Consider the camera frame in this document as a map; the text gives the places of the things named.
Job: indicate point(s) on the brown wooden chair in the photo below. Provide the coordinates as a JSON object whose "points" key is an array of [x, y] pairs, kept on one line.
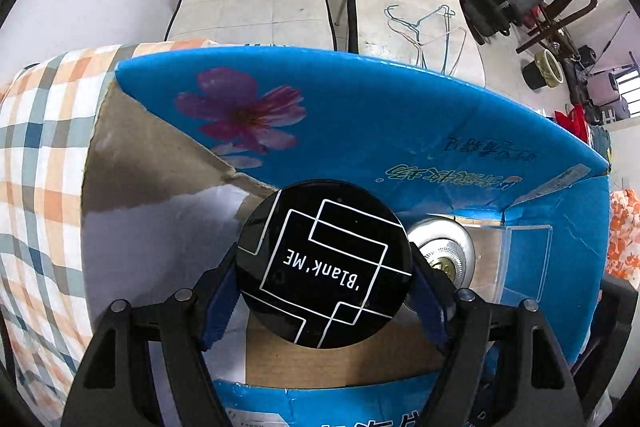
{"points": [[552, 26]]}

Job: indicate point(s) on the orange floral cushion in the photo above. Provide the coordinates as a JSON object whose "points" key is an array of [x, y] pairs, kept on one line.
{"points": [[623, 256]]}

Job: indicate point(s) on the wire clothes hangers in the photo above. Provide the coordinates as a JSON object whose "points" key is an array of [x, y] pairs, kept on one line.
{"points": [[435, 27]]}

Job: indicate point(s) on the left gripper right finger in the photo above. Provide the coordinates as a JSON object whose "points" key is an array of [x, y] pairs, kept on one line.
{"points": [[502, 365]]}

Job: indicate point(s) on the red cloth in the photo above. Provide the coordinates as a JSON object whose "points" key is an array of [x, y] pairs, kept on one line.
{"points": [[574, 122]]}

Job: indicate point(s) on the clear acrylic box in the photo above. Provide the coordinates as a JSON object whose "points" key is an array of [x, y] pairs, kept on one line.
{"points": [[511, 263]]}

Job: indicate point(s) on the silver round tin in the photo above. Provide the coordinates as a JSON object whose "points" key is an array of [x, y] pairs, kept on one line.
{"points": [[446, 246]]}

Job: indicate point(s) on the plaid checkered cloth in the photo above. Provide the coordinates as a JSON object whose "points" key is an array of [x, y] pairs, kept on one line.
{"points": [[48, 112]]}

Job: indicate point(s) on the black trash bin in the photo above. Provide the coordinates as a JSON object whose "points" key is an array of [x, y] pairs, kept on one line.
{"points": [[544, 71]]}

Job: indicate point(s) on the black round ME tin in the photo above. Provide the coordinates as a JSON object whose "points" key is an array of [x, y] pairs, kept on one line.
{"points": [[323, 264]]}

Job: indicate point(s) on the blue milk carton box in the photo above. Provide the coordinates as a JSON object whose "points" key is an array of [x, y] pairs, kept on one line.
{"points": [[188, 144]]}

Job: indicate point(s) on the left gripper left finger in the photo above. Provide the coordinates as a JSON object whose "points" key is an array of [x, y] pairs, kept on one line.
{"points": [[114, 385]]}

